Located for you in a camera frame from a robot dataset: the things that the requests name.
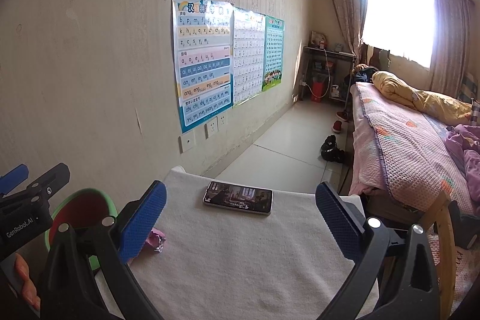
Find pink snack wrapper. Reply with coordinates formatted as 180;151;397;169
145;227;166;253

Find green red trash bin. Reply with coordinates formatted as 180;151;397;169
45;188;117;251

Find person's left hand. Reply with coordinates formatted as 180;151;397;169
15;253;41;311

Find floral chair cushion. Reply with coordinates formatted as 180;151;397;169
451;240;480;313

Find wooden chair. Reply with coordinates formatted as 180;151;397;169
419;192;479;319

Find white table cloth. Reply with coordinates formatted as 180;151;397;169
130;167;354;319

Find black smartphone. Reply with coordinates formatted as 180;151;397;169
202;181;273;215

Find bed with pink quilt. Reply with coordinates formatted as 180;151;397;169
349;83;478;215

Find purple blanket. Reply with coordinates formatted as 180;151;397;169
444;124;480;203

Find black shoes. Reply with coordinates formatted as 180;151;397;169
320;135;350;165

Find red slippers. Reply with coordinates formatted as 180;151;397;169
332;110;349;134

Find yellow blanket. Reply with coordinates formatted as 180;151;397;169
372;71;472;126

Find red small bin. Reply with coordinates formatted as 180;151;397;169
311;79;326;103

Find metal shelf rack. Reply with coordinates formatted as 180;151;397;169
298;46;356;106

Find white chart poster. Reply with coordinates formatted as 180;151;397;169
233;8;265;106

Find green chart poster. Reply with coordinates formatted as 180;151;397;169
262;15;285;91

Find pink window curtain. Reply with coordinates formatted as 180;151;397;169
332;0;472;97

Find white double wall socket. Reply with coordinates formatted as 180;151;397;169
205;112;228;139

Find pinyin wall poster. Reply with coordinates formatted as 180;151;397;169
172;0;233;133

